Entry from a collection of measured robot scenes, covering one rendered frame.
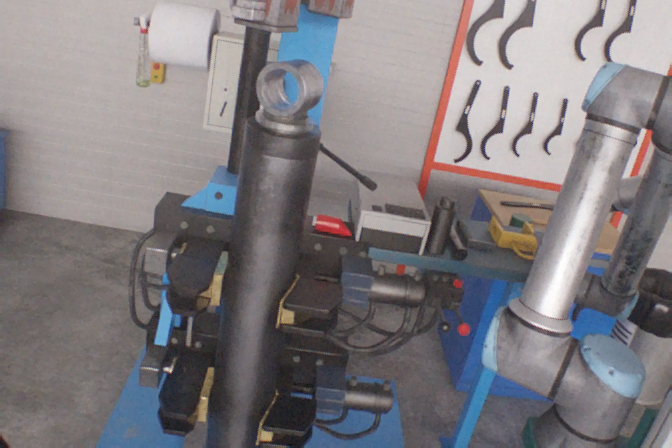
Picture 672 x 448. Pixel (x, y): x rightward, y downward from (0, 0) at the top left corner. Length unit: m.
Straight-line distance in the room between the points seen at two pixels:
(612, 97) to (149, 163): 3.14
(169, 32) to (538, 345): 1.79
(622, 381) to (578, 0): 2.83
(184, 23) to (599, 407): 1.95
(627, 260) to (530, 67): 2.40
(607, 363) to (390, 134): 2.62
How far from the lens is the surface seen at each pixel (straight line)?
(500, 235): 2.18
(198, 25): 2.37
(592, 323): 3.13
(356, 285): 1.81
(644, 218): 1.39
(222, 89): 2.40
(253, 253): 1.61
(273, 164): 1.50
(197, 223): 1.90
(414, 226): 1.88
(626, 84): 1.24
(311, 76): 1.51
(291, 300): 1.64
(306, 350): 2.12
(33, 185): 4.26
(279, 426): 1.93
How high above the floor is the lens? 1.89
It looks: 20 degrees down
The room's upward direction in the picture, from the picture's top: 12 degrees clockwise
